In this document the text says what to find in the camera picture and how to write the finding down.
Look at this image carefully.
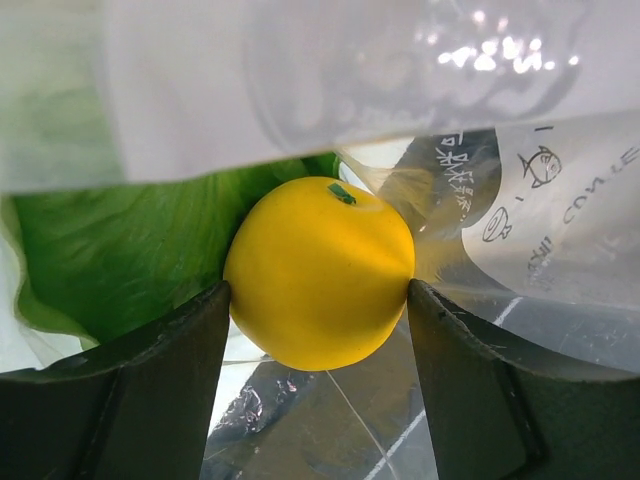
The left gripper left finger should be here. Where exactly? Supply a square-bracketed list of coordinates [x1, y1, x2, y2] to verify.
[1, 282, 230, 479]

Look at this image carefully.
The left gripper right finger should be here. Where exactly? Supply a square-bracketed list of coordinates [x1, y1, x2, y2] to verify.
[407, 279, 639, 479]

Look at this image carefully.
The fake green lettuce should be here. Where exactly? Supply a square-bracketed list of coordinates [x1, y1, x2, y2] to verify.
[1, 153, 338, 343]

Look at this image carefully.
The fake yellow lemon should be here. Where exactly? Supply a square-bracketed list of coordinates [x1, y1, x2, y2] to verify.
[224, 177, 415, 371]

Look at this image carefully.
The clear zip top bag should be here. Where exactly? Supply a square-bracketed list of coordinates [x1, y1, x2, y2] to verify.
[1, 1, 639, 479]

